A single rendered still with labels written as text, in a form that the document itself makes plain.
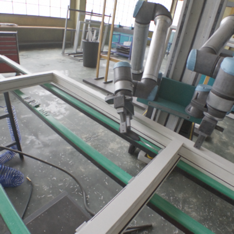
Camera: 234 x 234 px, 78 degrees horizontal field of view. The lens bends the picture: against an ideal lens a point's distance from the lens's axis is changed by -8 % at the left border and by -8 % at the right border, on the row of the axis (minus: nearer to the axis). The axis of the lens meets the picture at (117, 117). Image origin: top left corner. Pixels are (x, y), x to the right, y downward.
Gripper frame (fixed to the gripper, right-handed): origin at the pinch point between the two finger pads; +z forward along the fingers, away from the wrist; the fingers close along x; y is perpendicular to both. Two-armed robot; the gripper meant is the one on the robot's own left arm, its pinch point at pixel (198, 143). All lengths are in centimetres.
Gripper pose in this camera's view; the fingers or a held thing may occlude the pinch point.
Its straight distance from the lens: 71.6
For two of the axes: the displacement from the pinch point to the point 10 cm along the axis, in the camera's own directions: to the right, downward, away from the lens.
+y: 7.5, 4.3, -5.0
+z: -1.4, 8.4, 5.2
